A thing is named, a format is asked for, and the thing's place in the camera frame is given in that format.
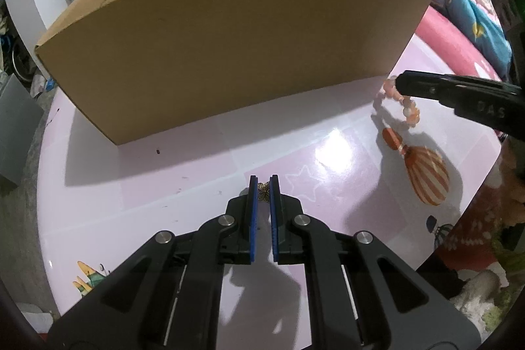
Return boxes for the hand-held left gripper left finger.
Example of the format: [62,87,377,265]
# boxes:
[47,175,259,346]

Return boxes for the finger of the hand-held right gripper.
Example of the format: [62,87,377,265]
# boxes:
[397,71,521,111]

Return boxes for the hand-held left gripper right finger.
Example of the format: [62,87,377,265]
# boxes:
[268,174,481,346]

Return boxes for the orange bead bracelet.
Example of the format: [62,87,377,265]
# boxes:
[374,74,421,128]

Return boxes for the brown cardboard box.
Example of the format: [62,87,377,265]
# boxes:
[33,0,432,146]

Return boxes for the blue patterned blanket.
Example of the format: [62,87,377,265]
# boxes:
[391,0,513,80]

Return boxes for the dark cloth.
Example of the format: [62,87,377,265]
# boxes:
[490,0,525,80]

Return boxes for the green white plush toy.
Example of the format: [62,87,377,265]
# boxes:
[482,227,525,334]

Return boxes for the bicycle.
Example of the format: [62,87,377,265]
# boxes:
[8,34,39,82]

